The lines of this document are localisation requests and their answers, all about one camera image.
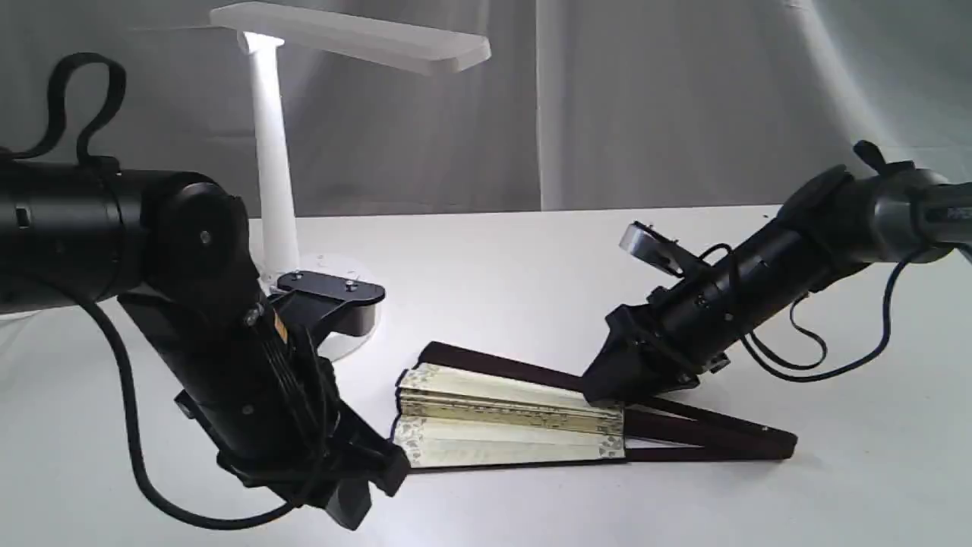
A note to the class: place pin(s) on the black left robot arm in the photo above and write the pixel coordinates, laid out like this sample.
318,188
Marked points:
172,247

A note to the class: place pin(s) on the cream paper folding fan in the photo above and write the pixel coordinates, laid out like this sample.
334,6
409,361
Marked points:
461,409

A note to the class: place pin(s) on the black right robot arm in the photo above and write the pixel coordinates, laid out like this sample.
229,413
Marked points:
831,228

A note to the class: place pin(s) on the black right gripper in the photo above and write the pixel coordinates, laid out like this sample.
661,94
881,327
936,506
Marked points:
649,352

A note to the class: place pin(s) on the white desk lamp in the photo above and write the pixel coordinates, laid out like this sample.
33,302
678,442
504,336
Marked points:
262,28

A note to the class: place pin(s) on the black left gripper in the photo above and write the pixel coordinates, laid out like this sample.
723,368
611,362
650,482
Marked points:
268,401

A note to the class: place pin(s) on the grey backdrop curtain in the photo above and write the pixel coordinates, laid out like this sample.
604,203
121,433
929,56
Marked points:
582,105

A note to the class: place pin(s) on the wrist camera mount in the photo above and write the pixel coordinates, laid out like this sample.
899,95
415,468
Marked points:
642,242
324,305

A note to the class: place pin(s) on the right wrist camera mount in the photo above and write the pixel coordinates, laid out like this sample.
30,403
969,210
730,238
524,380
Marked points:
642,242

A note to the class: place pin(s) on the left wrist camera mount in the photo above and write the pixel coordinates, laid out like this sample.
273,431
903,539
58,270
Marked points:
324,305

